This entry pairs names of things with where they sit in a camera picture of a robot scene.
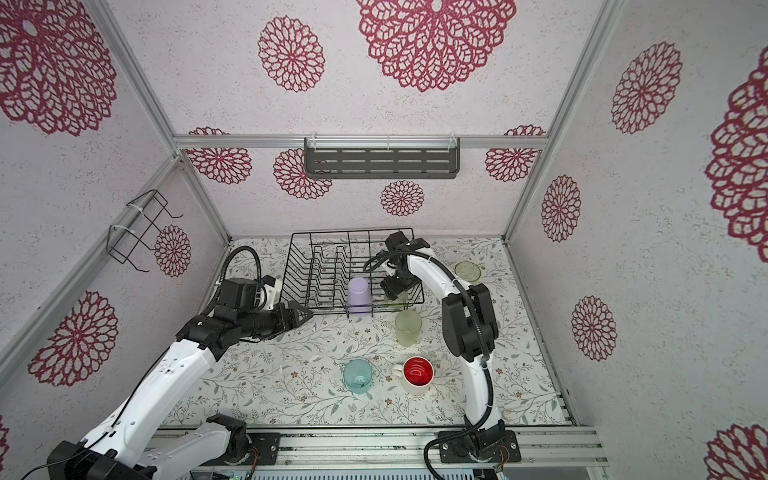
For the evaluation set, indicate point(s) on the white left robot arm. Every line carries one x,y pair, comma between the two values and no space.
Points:
240,310

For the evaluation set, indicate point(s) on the teal textured glass cup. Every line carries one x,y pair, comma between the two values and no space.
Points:
358,376

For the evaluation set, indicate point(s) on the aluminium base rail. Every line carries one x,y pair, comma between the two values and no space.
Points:
412,452

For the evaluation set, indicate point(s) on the tall green glass tumbler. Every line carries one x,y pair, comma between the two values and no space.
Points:
468,271

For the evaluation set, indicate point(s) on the grey wall shelf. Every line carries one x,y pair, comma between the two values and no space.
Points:
382,159

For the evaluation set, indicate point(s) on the lavender plastic cup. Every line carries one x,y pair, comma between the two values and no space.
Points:
359,298

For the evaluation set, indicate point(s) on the black wire dish rack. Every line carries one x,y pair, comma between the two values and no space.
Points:
320,265

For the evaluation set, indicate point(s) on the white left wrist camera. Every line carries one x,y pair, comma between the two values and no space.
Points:
270,292

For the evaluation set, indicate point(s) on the pale frosted green cup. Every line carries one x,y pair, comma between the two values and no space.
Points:
408,325

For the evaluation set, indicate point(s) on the black wire wall hanger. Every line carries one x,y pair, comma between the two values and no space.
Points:
124,239

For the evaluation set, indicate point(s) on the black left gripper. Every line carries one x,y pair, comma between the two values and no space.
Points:
292,322

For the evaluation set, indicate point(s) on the short green glass cup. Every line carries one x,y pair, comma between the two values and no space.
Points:
401,302

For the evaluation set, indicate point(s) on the red and cream mug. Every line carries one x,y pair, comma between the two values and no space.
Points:
416,375

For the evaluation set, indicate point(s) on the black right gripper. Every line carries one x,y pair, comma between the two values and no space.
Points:
392,288

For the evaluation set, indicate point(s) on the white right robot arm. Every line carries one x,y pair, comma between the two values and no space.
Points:
469,328

